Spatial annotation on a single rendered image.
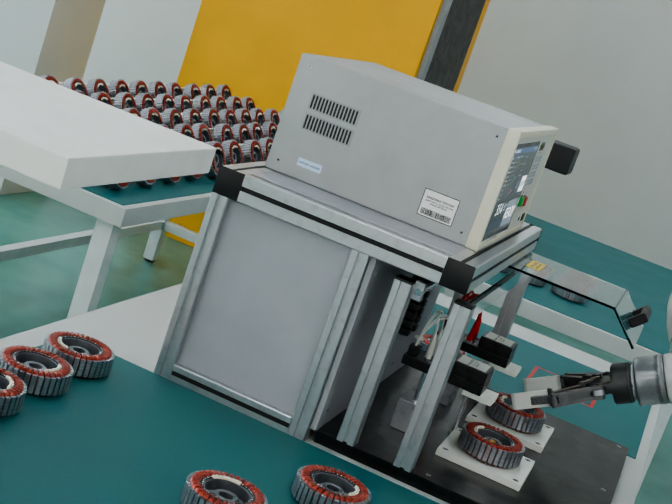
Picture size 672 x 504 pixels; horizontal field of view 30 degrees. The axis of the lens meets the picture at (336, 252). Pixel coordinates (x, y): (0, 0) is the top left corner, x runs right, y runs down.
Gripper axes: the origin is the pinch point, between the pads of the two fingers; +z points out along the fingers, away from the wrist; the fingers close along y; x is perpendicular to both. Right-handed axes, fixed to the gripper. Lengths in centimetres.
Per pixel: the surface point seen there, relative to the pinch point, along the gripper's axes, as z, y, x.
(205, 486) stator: 28, -82, 8
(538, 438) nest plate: -1.9, -3.1, -8.1
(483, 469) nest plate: 2.6, -31.6, -5.9
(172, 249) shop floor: 213, 306, 27
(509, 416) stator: 2.5, -4.7, -3.1
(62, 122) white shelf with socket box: 26, -106, 56
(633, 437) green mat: -14.6, 36.5, -18.8
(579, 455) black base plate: -8.2, 1.5, -13.0
